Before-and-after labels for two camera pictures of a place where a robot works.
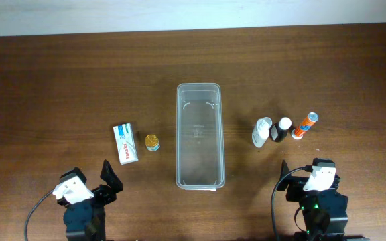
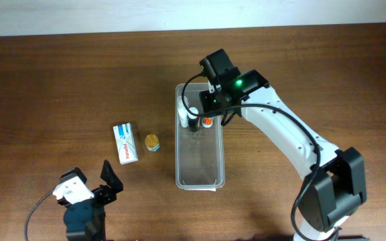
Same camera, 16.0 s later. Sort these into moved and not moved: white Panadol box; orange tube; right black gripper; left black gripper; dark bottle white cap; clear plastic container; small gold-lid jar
Moved: dark bottle white cap; right black gripper; orange tube
Not moved: clear plastic container; small gold-lid jar; left black gripper; white Panadol box
